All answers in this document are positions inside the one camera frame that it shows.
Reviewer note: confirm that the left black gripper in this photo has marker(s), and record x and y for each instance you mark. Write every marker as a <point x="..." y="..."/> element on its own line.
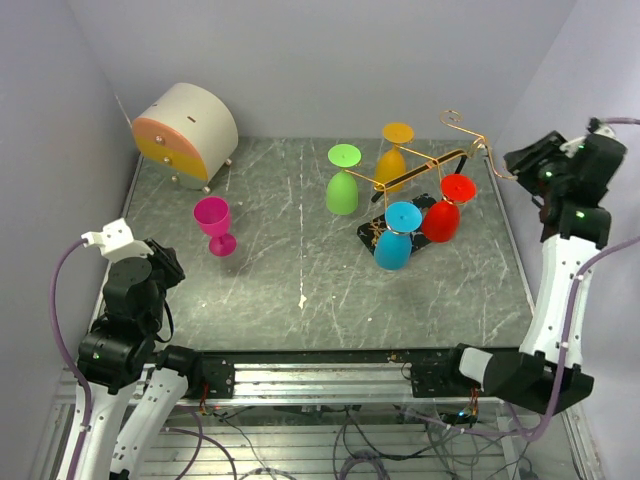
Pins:
<point x="166" y="258"/>

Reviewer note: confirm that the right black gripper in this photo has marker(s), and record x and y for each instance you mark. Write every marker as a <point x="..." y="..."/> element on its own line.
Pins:
<point x="514" y="160"/>

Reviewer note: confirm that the pink wine glass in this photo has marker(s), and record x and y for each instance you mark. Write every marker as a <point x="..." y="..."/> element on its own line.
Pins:
<point x="213" y="215"/>

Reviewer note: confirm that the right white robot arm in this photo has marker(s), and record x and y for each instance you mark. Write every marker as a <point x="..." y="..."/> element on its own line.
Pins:
<point x="544" y="374"/>

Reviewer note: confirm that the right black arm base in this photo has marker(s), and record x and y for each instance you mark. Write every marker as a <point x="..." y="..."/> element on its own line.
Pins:
<point x="435" y="372"/>

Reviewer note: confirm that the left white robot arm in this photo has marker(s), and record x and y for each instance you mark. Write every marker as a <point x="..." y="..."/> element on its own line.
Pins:
<point x="109" y="442"/>

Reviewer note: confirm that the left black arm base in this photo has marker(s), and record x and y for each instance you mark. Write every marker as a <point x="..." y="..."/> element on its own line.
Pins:
<point x="208" y="376"/>

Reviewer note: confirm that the red wine glass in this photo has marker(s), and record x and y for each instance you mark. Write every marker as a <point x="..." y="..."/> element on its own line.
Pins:
<point x="441" y="221"/>

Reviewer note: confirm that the orange wine glass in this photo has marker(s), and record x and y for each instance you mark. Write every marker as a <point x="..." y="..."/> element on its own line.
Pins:
<point x="392" y="164"/>

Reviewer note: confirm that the blue wine glass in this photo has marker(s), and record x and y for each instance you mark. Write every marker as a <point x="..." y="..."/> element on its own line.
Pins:
<point x="394" y="246"/>

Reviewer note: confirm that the green wine glass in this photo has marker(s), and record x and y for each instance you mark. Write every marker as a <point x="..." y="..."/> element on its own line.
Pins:
<point x="342" y="195"/>

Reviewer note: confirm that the round white drawer cabinet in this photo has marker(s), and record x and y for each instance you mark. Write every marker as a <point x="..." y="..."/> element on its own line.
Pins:
<point x="188" y="133"/>

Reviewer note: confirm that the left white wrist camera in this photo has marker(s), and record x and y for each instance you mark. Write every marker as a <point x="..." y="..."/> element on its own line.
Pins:
<point x="116" y="242"/>

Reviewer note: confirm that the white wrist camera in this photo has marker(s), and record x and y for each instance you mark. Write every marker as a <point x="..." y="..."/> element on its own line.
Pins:
<point x="116" y="242"/>
<point x="596" y="126"/>

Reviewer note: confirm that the gold wire glass rack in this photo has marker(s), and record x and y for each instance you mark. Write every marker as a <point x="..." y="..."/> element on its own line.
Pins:
<point x="417" y="163"/>

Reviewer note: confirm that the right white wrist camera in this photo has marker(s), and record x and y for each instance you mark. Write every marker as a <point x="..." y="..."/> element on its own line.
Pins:
<point x="596" y="126"/>

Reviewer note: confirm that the aluminium mounting frame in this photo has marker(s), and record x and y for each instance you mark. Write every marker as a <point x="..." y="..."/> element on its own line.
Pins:
<point x="274" y="378"/>

